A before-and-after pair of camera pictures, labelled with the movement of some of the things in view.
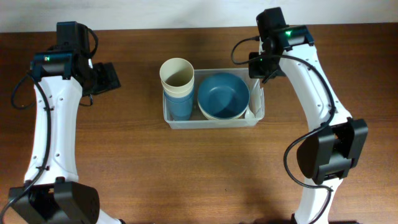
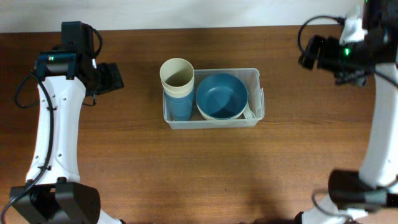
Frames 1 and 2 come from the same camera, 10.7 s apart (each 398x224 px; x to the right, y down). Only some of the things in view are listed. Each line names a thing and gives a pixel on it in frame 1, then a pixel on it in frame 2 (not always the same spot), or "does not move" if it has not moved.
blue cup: (180, 111) does not move
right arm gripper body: (259, 66) → (346, 63)
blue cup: (179, 99) does not move
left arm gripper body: (103, 80) does not move
